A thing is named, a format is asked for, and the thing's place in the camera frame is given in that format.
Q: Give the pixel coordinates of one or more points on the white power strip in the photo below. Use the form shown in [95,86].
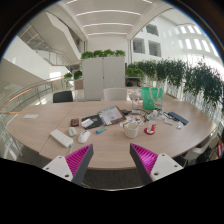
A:
[61,138]

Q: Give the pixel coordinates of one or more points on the small red and black box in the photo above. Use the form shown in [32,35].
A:
[74,122]

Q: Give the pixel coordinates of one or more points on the white cup with grid lines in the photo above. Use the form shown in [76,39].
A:
[131,130]

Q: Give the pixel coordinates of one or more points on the dark blue keyboard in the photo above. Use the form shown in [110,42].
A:
[178,118]

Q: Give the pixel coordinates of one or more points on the green plants row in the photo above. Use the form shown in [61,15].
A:
[103,54]

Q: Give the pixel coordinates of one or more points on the clear shaker bottle white lid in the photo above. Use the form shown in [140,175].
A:
[135,99]

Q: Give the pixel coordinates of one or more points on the glass railing with wooden handrail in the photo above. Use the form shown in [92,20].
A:
[30,93]

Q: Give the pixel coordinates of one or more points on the black notebook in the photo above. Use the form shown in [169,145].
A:
[98,121]

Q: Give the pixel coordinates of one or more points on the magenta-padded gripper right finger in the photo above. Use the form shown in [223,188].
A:
[163,165]

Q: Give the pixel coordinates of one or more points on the black power adapter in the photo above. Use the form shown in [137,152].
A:
[126,112]

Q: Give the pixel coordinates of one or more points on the silver foil booklet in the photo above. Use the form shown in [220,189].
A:
[111,115]

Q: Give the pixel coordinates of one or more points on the potted plant in brown planter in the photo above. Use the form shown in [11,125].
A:
[77,75]

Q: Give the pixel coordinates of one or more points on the white paper sheet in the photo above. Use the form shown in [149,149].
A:
[30,116]

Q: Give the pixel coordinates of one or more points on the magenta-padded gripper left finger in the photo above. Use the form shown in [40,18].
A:
[60,166]

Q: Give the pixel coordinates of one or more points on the green tote bag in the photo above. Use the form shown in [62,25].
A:
[148,98]

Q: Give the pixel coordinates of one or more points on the long green hedge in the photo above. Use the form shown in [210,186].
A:
[186,78]

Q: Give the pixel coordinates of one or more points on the clear water bottle red label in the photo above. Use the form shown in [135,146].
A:
[152,125]

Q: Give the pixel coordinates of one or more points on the blue and green tube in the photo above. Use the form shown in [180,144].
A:
[101,130]

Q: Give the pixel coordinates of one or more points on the black chair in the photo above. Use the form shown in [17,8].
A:
[62,96]

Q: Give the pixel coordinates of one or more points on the small white charger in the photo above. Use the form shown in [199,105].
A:
[72,131]

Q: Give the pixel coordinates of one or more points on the white card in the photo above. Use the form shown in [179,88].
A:
[87,123]

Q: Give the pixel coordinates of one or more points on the white cabinet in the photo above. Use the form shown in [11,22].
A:
[103,78]

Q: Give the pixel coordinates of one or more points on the small clear packet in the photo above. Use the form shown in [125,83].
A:
[179,125]

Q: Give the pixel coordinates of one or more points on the white chair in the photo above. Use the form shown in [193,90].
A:
[200,148]
[115,94]

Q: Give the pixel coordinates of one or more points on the white packet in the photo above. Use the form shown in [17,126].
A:
[168,121]

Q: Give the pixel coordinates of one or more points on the white computer mouse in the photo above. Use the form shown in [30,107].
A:
[84,136]

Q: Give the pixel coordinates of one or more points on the colourful sticker sheet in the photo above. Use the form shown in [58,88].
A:
[140,120]

